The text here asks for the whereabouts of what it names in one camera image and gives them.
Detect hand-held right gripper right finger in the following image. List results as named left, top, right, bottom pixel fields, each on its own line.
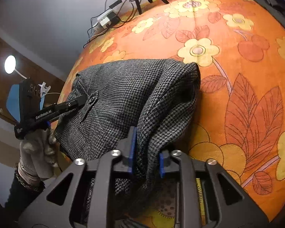
left=159, top=150, right=270, bottom=228

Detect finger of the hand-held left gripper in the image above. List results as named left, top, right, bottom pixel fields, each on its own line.
left=55, top=95, right=88, bottom=118

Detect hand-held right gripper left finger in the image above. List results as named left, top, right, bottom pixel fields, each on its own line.
left=18, top=126, right=138, bottom=228

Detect grey houndstooth short pants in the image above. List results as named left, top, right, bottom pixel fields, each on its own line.
left=54, top=58, right=201, bottom=222

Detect person's left forearm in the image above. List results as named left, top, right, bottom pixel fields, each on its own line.
left=5, top=169, right=46, bottom=219

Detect person's left hand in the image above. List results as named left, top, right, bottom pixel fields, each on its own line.
left=19, top=128, right=57, bottom=180

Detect white clip lamp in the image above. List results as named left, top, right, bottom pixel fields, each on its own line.
left=4, top=55, right=51, bottom=98

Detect black plug adapter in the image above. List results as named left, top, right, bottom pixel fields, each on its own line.
left=107, top=12, right=121, bottom=25

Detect orange floral blanket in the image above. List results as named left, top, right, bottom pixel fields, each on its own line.
left=59, top=0, right=285, bottom=228

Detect black folded cloth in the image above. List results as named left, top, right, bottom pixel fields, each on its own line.
left=243, top=0, right=285, bottom=38

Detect beaded bracelets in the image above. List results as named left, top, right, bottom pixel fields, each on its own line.
left=14, top=163, right=45, bottom=191

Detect white power strip with cables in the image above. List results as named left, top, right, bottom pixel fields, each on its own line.
left=83, top=0, right=143, bottom=49

